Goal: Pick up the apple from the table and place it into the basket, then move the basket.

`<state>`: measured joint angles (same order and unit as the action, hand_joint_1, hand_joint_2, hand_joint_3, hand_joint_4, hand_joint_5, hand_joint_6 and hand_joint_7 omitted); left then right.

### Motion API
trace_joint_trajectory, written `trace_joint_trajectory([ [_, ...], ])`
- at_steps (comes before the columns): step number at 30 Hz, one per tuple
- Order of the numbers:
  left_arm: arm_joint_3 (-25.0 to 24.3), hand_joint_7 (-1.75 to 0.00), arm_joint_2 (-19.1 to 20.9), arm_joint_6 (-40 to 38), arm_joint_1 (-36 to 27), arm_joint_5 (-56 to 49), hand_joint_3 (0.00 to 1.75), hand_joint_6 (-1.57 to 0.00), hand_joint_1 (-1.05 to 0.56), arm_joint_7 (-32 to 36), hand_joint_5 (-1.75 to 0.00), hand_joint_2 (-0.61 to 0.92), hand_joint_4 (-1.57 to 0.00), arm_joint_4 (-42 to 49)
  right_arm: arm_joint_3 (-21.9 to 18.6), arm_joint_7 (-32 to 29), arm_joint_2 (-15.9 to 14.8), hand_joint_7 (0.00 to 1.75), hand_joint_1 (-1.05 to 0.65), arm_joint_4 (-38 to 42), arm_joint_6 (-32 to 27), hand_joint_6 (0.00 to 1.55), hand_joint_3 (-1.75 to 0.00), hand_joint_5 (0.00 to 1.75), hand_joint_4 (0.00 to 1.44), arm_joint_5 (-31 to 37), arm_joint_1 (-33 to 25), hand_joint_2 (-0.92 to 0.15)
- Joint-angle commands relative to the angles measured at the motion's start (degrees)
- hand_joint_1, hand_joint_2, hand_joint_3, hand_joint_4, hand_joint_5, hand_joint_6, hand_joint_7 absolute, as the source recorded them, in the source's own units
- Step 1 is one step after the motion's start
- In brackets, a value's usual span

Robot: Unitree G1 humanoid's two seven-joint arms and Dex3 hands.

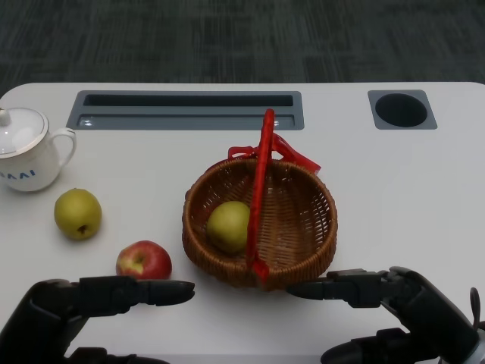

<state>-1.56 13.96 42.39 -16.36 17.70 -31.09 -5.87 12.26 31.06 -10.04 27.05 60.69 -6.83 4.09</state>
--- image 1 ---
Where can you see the red apple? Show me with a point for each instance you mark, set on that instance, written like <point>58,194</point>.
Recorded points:
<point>149,261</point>

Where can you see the white mug lid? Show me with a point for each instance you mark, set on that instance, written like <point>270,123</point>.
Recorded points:
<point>19,130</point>

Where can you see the grey table cup holder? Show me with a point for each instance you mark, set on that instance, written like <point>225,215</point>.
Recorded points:
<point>401,110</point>

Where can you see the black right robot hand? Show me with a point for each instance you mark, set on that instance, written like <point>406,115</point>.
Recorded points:
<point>428,311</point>

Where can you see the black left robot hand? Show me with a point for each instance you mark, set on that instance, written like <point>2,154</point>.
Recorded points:
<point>49,311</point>

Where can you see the white ceramic mug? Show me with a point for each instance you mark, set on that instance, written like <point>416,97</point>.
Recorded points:
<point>22,172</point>

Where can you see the green pear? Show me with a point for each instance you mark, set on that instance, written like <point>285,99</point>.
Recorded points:
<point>227,227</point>
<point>77,212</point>

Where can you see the grey table tray slot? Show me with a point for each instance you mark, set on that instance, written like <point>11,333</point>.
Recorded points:
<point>182,121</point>

